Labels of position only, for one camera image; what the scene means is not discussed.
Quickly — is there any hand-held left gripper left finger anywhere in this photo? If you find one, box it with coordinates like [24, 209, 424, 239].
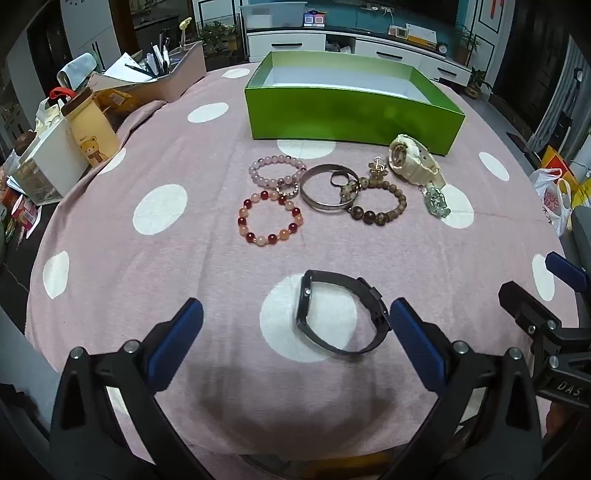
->
[48, 298, 206, 480]

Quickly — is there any small potted floor plant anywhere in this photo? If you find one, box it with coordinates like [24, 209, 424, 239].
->
[464, 67, 492, 100]

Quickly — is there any silver metal bangle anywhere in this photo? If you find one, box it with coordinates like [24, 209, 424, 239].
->
[299, 164, 360, 214]

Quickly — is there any white wardrobe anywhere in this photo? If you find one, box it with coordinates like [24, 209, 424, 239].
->
[60, 0, 123, 70]

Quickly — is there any cream wrist watch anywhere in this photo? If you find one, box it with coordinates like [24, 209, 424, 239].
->
[388, 134, 446, 189]

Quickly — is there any black wrist watch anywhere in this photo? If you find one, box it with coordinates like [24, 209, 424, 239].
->
[294, 270, 392, 355]

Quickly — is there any pale pink bead bracelet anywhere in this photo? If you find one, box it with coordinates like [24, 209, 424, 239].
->
[248, 155, 308, 188]

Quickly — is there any potted plant in brown pot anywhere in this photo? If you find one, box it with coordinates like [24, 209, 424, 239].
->
[455, 23, 481, 65]

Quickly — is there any large dark planter with plant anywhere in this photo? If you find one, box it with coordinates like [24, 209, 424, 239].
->
[198, 21, 241, 70]

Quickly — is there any white drawer storage box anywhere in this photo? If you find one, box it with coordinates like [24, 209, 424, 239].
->
[16, 117, 90, 206]

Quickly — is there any yellow bear bottle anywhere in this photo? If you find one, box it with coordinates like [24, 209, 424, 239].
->
[50, 87, 121, 168]

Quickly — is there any green jade pendant necklace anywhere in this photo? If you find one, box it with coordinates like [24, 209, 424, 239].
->
[418, 182, 452, 217]

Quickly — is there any yellow snack bag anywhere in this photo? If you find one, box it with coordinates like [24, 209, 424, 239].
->
[95, 88, 139, 116]

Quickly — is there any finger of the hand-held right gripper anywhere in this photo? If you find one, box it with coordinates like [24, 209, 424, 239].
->
[545, 251, 591, 301]
[498, 281, 591, 358]

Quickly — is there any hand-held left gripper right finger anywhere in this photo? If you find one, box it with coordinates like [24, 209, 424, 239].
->
[389, 298, 543, 480]

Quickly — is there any green cardboard box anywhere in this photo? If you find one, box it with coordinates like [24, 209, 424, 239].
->
[244, 51, 466, 157]

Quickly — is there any pink desk organizer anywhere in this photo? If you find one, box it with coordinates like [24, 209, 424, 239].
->
[88, 41, 207, 103]

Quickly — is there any white orange card stand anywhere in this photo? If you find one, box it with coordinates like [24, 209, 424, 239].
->
[406, 23, 437, 46]

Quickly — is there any pink polka dot tablecloth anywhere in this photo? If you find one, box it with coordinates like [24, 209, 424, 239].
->
[25, 65, 583, 467]

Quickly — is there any white red plastic bag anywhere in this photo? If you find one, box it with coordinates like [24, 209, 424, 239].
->
[529, 168, 573, 236]

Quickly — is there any bunch of pens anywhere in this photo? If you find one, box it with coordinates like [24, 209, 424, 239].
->
[124, 30, 174, 79]

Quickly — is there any red orange bead bracelet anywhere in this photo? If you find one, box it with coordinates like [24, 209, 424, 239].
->
[237, 189, 304, 247]

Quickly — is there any white tv cabinet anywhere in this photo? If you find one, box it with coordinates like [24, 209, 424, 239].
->
[246, 28, 472, 86]

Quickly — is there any brown wooden bead bracelet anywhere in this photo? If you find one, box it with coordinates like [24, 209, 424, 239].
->
[339, 175, 408, 227]

